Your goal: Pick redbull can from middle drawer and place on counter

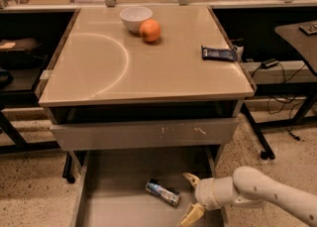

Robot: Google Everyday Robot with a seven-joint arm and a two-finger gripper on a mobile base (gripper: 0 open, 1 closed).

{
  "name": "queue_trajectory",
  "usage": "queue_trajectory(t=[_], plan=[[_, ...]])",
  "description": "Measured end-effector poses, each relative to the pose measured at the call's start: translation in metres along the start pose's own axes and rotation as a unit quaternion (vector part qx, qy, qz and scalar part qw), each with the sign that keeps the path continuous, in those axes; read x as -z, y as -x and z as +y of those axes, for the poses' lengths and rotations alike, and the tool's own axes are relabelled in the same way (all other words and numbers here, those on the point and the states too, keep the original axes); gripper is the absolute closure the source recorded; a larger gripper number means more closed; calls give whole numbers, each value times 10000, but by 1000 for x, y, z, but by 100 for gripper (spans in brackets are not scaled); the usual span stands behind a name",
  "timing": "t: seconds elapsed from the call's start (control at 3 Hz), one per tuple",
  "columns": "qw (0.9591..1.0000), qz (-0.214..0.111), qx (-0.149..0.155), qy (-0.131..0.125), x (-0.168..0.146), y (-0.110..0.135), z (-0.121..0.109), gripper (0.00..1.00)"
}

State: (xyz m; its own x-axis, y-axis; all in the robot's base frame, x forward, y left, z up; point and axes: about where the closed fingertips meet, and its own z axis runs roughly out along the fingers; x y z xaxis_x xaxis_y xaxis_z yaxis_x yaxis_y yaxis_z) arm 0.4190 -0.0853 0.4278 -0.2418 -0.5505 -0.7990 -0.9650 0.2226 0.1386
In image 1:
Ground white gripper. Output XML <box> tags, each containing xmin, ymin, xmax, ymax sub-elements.
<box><xmin>180</xmin><ymin>172</ymin><xmax>220</xmax><ymax>227</ymax></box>

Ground blue silver redbull can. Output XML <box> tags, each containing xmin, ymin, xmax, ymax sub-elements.
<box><xmin>146</xmin><ymin>179</ymin><xmax>180</xmax><ymax>206</ymax></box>

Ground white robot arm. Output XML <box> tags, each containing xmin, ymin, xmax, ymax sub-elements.
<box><xmin>180</xmin><ymin>167</ymin><xmax>317</xmax><ymax>227</ymax></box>

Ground grey top drawer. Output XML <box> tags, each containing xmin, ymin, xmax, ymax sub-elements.
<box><xmin>51</xmin><ymin>118</ymin><xmax>238</xmax><ymax>151</ymax></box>

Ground open grey middle drawer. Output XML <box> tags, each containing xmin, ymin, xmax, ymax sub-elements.
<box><xmin>70</xmin><ymin>147</ymin><xmax>213</xmax><ymax>227</ymax></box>

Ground grey drawer cabinet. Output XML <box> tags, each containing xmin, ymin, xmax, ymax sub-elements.
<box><xmin>35</xmin><ymin>5</ymin><xmax>258</xmax><ymax>227</ymax></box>

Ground dark blue snack packet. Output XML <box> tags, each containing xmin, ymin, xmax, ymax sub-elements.
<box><xmin>201</xmin><ymin>46</ymin><xmax>238</xmax><ymax>62</ymax></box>

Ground black power adapter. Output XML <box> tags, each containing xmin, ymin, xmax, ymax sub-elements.
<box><xmin>261</xmin><ymin>58</ymin><xmax>278</xmax><ymax>69</ymax></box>

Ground orange fruit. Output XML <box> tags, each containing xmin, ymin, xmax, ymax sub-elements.
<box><xmin>140</xmin><ymin>19</ymin><xmax>160</xmax><ymax>43</ymax></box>

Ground dark round side table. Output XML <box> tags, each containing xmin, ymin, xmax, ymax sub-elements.
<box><xmin>275</xmin><ymin>22</ymin><xmax>317</xmax><ymax>75</ymax></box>

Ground white bowl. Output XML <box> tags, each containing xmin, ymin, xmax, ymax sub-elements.
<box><xmin>120</xmin><ymin>7</ymin><xmax>153</xmax><ymax>34</ymax></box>

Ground black remote keypad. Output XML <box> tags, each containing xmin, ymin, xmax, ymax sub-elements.
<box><xmin>299</xmin><ymin>22</ymin><xmax>317</xmax><ymax>36</ymax></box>

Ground black table leg frame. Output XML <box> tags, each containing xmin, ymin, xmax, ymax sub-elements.
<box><xmin>241</xmin><ymin>83</ymin><xmax>317</xmax><ymax>160</ymax></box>

